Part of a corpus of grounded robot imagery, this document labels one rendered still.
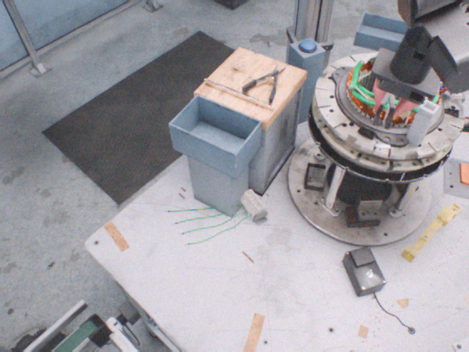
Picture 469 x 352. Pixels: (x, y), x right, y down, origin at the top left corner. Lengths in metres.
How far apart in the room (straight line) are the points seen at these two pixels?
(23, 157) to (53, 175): 0.25
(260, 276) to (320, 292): 0.14
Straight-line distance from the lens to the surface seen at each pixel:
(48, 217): 2.19
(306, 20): 1.30
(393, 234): 1.08
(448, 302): 1.07
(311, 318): 0.97
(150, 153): 2.24
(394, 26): 1.27
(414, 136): 0.84
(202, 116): 0.98
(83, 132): 2.46
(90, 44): 3.14
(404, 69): 0.65
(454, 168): 1.27
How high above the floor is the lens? 1.69
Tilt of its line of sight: 53 degrees down
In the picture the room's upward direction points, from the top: 1 degrees counter-clockwise
